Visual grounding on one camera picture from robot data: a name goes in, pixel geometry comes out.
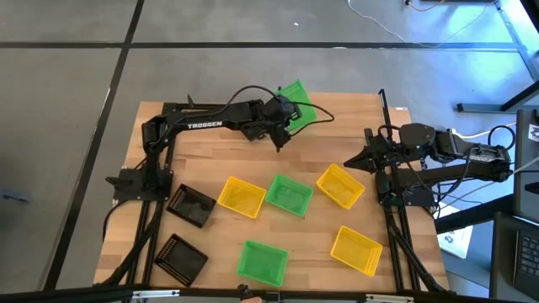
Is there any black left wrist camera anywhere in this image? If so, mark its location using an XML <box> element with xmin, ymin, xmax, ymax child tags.
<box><xmin>289</xmin><ymin>102</ymin><xmax>304</xmax><ymax>124</ymax></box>

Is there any black monitor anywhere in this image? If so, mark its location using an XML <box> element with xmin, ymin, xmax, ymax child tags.
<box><xmin>512</xmin><ymin>108</ymin><xmax>539</xmax><ymax>224</ymax></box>

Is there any orange floor cable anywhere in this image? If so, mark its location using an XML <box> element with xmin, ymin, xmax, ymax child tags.
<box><xmin>404</xmin><ymin>0</ymin><xmax>446</xmax><ymax>13</ymax></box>

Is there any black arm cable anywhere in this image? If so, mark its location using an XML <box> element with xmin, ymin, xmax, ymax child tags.
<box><xmin>225</xmin><ymin>85</ymin><xmax>336</xmax><ymax>138</ymax></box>

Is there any green plastic basket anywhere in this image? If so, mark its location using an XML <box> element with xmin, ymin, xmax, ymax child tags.
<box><xmin>264</xmin><ymin>173</ymin><xmax>315</xmax><ymax>218</ymax></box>
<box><xmin>236</xmin><ymin>240</ymin><xmax>290</xmax><ymax>289</ymax></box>
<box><xmin>275</xmin><ymin>79</ymin><xmax>318</xmax><ymax>132</ymax></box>

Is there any white floor cable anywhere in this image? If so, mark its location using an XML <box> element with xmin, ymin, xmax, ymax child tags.
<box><xmin>345</xmin><ymin>0</ymin><xmax>506</xmax><ymax>49</ymax></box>

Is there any black plastic basket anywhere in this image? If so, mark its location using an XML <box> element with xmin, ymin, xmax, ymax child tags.
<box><xmin>166</xmin><ymin>183</ymin><xmax>217</xmax><ymax>229</ymax></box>
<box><xmin>153</xmin><ymin>233</ymin><xmax>209</xmax><ymax>288</ymax></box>

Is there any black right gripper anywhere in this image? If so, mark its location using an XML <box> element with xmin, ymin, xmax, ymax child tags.
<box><xmin>344</xmin><ymin>122</ymin><xmax>437</xmax><ymax>173</ymax></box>

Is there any black laptop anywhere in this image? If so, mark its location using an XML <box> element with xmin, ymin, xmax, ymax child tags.
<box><xmin>489</xmin><ymin>211</ymin><xmax>539</xmax><ymax>302</ymax></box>

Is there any yellow plastic basket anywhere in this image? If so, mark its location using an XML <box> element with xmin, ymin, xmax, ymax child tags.
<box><xmin>216</xmin><ymin>176</ymin><xmax>268</xmax><ymax>220</ymax></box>
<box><xmin>329</xmin><ymin>225</ymin><xmax>384</xmax><ymax>278</ymax></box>
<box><xmin>315</xmin><ymin>162</ymin><xmax>366</xmax><ymax>210</ymax></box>

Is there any grey metal desk leg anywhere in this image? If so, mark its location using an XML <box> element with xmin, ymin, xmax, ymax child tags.
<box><xmin>494</xmin><ymin>0</ymin><xmax>539</xmax><ymax>81</ymax></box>

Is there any black metal rig frame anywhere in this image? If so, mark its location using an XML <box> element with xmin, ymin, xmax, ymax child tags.
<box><xmin>0</xmin><ymin>88</ymin><xmax>539</xmax><ymax>303</ymax></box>

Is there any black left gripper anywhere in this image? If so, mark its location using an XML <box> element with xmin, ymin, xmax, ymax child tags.
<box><xmin>263</xmin><ymin>95</ymin><xmax>296</xmax><ymax>152</ymax></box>

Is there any pale yellow cable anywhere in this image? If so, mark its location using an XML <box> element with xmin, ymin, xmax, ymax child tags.
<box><xmin>452</xmin><ymin>121</ymin><xmax>517</xmax><ymax>141</ymax></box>

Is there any black desk base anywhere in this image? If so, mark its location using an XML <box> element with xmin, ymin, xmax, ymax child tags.
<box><xmin>456</xmin><ymin>79</ymin><xmax>539</xmax><ymax>114</ymax></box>

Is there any white box with logo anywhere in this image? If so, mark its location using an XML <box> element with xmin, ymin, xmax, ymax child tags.
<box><xmin>436</xmin><ymin>201</ymin><xmax>475</xmax><ymax>260</ymax></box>

